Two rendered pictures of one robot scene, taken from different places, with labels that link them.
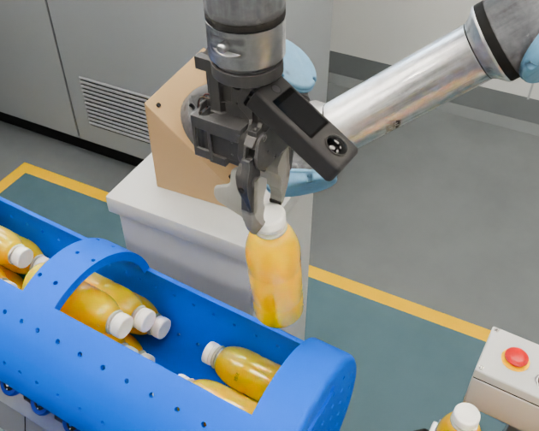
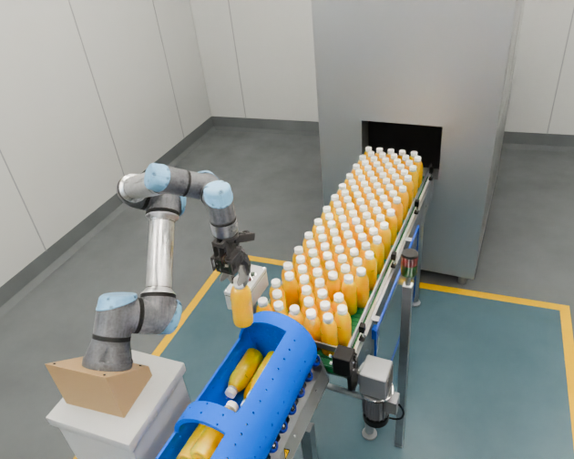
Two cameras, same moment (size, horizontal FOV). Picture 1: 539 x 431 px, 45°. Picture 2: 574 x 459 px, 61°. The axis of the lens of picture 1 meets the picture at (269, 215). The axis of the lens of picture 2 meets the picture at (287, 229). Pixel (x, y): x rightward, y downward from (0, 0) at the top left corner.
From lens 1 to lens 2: 1.37 m
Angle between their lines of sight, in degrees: 69
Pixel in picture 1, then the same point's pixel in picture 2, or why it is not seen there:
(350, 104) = (162, 271)
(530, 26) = (176, 198)
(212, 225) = (163, 382)
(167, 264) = (158, 439)
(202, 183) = (138, 382)
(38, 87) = not seen: outside the picture
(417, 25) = not seen: outside the picture
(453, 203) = (1, 413)
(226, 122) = (235, 253)
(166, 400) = (281, 362)
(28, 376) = (262, 441)
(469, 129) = not seen: outside the picture
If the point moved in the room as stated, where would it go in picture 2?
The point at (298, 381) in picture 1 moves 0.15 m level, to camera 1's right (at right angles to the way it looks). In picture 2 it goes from (272, 317) to (270, 289)
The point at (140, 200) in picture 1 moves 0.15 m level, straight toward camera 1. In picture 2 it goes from (136, 423) to (184, 405)
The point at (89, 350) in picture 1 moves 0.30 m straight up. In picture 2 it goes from (259, 395) to (244, 323)
